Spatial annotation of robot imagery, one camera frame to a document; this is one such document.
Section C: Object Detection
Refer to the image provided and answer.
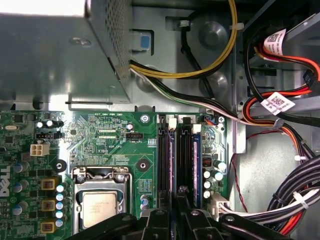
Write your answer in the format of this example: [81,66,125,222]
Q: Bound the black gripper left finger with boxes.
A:
[66,189,174,240]

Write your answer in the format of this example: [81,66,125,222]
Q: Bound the blue release tab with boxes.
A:
[129,29,155,52]

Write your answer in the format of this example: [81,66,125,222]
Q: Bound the metal locking lever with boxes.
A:
[126,169,135,216]

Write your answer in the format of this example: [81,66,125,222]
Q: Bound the yellow wire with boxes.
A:
[129,0,238,80]

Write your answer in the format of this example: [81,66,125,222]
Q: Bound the orange red power cable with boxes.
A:
[243,24,320,161]

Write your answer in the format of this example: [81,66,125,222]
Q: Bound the silver CPU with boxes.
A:
[81,191,120,230]

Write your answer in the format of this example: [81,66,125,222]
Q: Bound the thin red black wire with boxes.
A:
[230,129,284,214]

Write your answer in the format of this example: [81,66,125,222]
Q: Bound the black cable bundle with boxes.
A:
[211,154,320,236]

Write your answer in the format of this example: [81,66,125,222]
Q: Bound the black RAM slot white clips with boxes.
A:
[190,122,203,210]
[166,115,178,193]

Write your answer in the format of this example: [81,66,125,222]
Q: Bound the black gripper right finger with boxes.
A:
[176,185,288,240]

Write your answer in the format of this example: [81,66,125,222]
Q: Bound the black white wire bundle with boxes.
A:
[129,66,251,126]

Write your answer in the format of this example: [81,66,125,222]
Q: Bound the metal drive cage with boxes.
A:
[242,0,320,113]

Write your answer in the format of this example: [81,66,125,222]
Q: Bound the grey power supply unit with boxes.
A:
[0,0,134,105]

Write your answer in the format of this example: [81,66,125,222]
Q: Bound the black open PC case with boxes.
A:
[0,0,320,240]

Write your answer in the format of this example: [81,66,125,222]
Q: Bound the green motherboard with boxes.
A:
[0,111,230,240]

